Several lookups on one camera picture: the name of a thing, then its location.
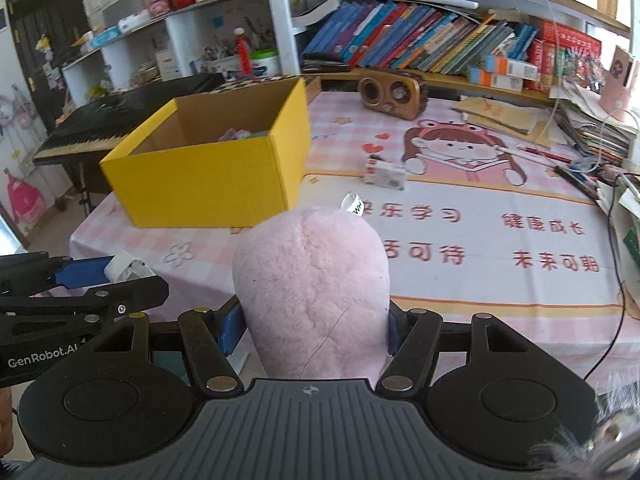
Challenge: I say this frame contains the black electronic keyboard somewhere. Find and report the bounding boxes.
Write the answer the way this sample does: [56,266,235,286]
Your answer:
[32,72,226,167]

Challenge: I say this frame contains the small white object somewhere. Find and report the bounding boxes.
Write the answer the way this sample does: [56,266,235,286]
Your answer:
[105,255,156,282]

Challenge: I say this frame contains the red bottle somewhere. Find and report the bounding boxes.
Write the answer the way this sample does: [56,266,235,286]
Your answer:
[233,28,253,75]

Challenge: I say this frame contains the red boxed book set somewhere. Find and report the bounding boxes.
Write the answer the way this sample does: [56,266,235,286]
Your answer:
[530,20,604,94]

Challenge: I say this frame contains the red pencil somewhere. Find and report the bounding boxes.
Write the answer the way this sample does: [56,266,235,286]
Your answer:
[517,146,572,164]

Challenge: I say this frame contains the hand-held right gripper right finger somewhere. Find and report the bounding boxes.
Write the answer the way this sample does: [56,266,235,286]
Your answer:
[375,300,536,395]

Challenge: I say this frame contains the grey fluffy fabric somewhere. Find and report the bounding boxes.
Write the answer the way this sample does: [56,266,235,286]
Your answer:
[527,385,640,480]

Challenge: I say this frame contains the grey storage box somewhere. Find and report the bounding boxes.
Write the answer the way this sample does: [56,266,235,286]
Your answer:
[102,0,147,26]

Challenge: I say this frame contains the white cable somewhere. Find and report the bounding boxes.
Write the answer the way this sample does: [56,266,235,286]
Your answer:
[541,0,627,172]

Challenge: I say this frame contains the checkered game board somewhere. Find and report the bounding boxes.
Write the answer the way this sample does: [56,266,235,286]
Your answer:
[210,74,322,106]

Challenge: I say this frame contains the small white red box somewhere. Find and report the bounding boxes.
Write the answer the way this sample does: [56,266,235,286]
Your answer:
[363,156,407,191]

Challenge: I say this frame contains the black cable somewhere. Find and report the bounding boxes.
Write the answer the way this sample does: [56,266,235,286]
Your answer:
[584,180,629,382]

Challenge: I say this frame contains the messy stack of papers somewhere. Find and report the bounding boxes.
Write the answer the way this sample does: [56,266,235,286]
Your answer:
[554,85,640,162]

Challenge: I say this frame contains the dark wooden door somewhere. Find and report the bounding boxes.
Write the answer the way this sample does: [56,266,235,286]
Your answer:
[2,0,94,107]

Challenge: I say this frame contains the brown paper envelopes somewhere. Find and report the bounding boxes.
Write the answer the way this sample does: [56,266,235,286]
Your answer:
[450,96,557,136]

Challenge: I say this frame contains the pink backpack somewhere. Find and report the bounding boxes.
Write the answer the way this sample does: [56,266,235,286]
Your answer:
[4,167,44,224]

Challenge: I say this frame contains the long row of colourful books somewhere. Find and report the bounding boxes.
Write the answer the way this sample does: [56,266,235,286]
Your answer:
[300,0,542,77]

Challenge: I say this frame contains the orange white boxes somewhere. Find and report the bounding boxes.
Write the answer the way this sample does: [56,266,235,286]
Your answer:
[467,54,539,92]

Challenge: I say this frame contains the white jar green lid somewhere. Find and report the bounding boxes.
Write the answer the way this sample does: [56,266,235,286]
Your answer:
[250,49,280,79]

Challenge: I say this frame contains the yellow cardboard box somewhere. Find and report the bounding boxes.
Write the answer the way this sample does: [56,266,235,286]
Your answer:
[99,77,312,229]

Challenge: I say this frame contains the white shelf unit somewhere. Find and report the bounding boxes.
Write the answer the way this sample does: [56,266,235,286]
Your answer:
[62,0,281,94]

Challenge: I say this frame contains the pen holder with pens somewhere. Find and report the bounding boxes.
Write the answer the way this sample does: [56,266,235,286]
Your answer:
[202,45,236,75]

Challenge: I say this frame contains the black keyboard stand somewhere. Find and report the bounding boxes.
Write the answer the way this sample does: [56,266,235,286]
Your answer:
[76,161,97,217]

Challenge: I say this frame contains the white flat box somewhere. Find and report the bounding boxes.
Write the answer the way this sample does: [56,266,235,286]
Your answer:
[117,11,151,33]

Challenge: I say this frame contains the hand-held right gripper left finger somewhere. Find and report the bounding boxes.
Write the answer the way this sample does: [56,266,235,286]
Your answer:
[85,296,246,395]

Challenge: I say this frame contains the black flat case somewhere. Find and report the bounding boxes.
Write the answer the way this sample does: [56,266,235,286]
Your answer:
[301,57,351,74]

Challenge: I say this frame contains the pink plush toy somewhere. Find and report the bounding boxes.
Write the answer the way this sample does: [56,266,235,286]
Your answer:
[231,191,394,382]

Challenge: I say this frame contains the wooden bookshelf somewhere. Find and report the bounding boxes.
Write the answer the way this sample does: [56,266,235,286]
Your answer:
[262,0,634,107]

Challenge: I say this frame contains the wooden speaker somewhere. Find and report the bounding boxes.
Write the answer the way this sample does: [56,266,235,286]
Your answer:
[357,76,427,121]

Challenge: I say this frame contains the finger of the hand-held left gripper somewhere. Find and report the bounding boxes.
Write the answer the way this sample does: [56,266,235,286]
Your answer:
[0,276,169,329]
[0,254,115,297]

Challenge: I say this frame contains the blue tissue pack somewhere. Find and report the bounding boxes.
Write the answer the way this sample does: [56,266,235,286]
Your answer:
[90,27,124,49]

